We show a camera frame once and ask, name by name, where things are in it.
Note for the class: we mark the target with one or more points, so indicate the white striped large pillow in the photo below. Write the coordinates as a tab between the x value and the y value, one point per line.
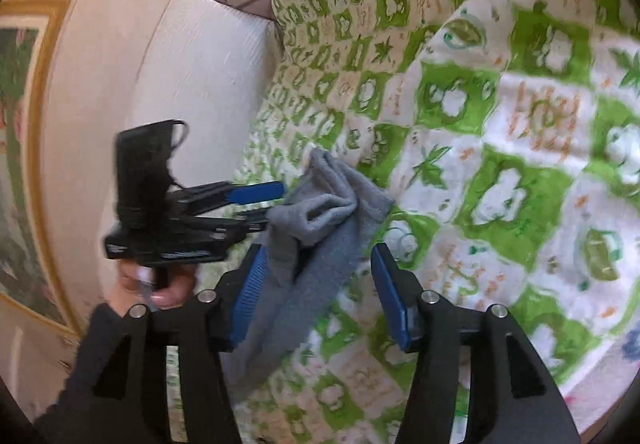
209	66

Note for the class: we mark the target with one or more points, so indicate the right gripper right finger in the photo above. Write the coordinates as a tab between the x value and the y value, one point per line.
399	292

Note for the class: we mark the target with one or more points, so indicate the gold framed painting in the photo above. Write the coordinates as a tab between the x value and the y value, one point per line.
29	278

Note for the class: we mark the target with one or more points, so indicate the green frog patterned bedsheet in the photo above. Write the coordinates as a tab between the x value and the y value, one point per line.
507	134

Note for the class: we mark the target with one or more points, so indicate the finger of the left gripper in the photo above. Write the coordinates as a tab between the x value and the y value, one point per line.
253	220
252	194

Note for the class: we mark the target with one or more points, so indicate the black left sleeve forearm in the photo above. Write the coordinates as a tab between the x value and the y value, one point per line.
93	353

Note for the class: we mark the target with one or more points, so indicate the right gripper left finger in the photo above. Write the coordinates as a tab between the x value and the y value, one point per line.
239	291

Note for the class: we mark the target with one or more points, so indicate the grey sweatpants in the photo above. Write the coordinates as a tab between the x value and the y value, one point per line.
314	242

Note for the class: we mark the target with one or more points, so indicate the person's left hand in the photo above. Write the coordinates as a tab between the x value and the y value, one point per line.
135	284

